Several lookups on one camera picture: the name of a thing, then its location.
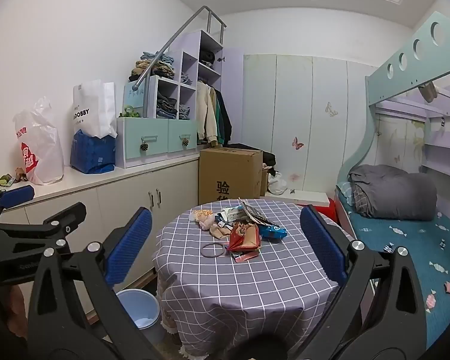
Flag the small white plastic bag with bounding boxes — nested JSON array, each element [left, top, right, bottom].
[[268, 172, 288, 196]]

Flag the grey checked tablecloth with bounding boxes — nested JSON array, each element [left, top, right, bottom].
[[152, 198, 356, 358]]

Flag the plaid pillow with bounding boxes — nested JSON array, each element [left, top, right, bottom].
[[337, 181, 362, 216]]

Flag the folded dark jeans stack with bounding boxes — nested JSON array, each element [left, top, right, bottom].
[[156, 97, 179, 119]]

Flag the black hanging jacket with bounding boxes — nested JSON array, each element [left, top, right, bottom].
[[217, 89, 233, 146]]

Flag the large red snack packet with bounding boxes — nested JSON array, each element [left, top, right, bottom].
[[225, 221, 263, 252]]

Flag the grey rolled quilt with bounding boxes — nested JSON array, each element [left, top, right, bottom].
[[349, 164, 439, 221]]

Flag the small teal drawer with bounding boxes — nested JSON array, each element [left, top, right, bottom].
[[167, 120, 198, 153]]

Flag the white plastic bag red print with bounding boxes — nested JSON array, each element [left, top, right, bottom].
[[13, 97, 65, 185]]

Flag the black white patterned packet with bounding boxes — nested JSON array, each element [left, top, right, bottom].
[[240, 199, 271, 228]]

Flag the wrappers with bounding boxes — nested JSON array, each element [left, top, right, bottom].
[[188, 209, 231, 239]]

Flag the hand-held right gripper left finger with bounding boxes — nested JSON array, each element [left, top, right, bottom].
[[27, 207, 162, 360]]

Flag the black hair band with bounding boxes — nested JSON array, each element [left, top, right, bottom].
[[201, 242, 226, 259]]

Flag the beige hanging jacket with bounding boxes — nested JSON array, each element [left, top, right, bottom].
[[196, 80, 218, 148]]

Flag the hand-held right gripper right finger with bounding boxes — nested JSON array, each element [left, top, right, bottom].
[[299, 204, 437, 360]]

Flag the white paper shopping bag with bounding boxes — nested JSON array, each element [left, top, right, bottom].
[[73, 80, 118, 138]]

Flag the teal lilac bunk bed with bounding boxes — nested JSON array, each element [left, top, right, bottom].
[[335, 10, 450, 347]]

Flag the folded khaki clothes stack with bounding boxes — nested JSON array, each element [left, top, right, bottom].
[[130, 60, 176, 80]]

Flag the blue snack packet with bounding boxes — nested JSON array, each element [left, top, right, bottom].
[[258, 225, 288, 240]]

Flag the teal candy print bedsheet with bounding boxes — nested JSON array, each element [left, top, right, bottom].
[[340, 202, 450, 347]]

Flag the folded blue clothes stack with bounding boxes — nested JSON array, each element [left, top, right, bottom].
[[140, 50, 174, 65]]

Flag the pale green wardrobe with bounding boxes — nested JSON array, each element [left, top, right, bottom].
[[241, 54, 369, 196]]

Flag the light blue trash bin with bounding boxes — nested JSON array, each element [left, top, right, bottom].
[[115, 289, 161, 331]]

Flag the lilac cabinet door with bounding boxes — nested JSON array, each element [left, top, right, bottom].
[[222, 47, 245, 145]]

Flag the grey metal handrail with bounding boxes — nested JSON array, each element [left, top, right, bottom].
[[136, 5, 226, 119]]

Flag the blue woven bag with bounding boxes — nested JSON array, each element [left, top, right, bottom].
[[70, 129, 117, 174]]

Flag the white low cabinet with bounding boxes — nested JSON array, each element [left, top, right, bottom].
[[0, 154, 201, 308]]

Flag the large cardboard box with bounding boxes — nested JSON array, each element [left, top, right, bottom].
[[198, 147, 264, 208]]

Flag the light blue paper box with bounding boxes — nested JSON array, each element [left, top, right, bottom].
[[123, 82, 151, 115]]

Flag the large teal drawer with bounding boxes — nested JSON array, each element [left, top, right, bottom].
[[116, 117, 170, 166]]

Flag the white floor platform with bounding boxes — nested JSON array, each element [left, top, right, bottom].
[[262, 189, 331, 206]]

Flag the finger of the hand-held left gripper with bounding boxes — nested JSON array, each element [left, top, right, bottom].
[[0, 202, 88, 259], [0, 184, 35, 229]]

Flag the white blue small box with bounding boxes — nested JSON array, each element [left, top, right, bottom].
[[219, 206, 248, 223]]

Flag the lilac stepped cubby shelf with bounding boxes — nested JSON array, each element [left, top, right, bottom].
[[114, 30, 226, 169]]

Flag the green hanging jacket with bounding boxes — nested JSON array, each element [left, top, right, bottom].
[[214, 89, 225, 144]]

